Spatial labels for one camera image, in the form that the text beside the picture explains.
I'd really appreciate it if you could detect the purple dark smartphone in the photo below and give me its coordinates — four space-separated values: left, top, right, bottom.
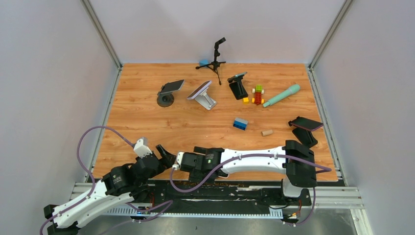
288 116 323 131

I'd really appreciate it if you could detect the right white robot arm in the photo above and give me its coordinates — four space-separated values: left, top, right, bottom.
173 140 317 205

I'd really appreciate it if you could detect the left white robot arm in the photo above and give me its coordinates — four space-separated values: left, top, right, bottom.
44 140 176 235

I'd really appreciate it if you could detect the white folding phone stand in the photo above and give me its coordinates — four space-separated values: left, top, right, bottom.
195 92 217 110

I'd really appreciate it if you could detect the lavender phone on white stand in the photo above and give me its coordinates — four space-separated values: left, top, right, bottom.
187 80 212 100

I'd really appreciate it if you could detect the dark round-base phone stand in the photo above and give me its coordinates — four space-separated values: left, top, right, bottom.
157 93 174 107

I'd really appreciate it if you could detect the black phone stand rear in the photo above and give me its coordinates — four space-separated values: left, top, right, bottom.
228 80 248 100

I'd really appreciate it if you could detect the black phone stand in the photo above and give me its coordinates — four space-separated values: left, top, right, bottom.
228 80 248 100
292 127 318 148

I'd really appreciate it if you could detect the grey phone on round stand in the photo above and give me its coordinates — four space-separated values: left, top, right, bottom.
160 79 184 95

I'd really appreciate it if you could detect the blue phone on black stand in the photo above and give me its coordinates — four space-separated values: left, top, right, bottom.
227 72 247 83

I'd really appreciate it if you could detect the black phone stand right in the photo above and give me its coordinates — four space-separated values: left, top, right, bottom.
292 127 318 148

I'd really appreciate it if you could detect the blue grey duplo brick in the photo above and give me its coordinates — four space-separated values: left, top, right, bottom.
232 117 248 131

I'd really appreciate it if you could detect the wooden cylinder peg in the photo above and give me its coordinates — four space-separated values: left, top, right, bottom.
261 129 273 137

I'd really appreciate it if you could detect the red green toy brick car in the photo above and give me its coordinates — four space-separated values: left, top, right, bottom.
251 85 264 105

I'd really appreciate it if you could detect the black mini tripod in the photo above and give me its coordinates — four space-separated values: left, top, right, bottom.
195 37 226 85

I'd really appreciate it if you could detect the teal small block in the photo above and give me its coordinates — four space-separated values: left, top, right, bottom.
199 59 210 66

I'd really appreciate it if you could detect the teal cylinder toy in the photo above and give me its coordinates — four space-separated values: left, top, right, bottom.
262 84 300 108

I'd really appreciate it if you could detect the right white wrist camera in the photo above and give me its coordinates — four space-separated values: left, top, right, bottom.
172 152 184 170

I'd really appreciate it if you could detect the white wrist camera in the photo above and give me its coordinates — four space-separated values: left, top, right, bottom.
172 152 184 170
133 137 153 158

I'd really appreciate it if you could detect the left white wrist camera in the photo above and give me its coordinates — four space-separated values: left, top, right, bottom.
133 137 153 158

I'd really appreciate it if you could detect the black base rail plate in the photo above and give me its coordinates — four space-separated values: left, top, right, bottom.
127 182 313 216

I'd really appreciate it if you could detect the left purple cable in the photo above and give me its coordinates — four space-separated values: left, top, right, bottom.
39 125 137 235

